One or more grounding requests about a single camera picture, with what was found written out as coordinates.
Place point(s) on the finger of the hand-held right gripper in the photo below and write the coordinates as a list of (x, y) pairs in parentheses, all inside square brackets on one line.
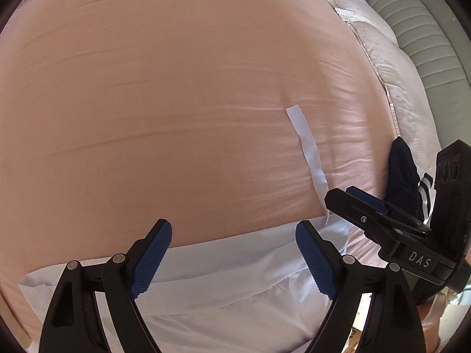
[(368, 198), (346, 206)]

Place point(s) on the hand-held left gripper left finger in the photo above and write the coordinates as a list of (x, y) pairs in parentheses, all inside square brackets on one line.
[(151, 261)]

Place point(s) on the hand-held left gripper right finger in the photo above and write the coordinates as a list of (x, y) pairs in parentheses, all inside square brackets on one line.
[(316, 261)]

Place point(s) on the navy shorts with white stripes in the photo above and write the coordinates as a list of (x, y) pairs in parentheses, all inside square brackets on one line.
[(399, 176)]

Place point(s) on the white belted dress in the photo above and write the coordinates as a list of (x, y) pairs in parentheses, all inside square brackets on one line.
[(239, 301)]

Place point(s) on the grey padded headboard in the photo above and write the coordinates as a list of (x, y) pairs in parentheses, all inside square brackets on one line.
[(415, 25)]

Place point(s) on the pink sheeted bed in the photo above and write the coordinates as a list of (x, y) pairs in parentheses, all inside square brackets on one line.
[(147, 81)]

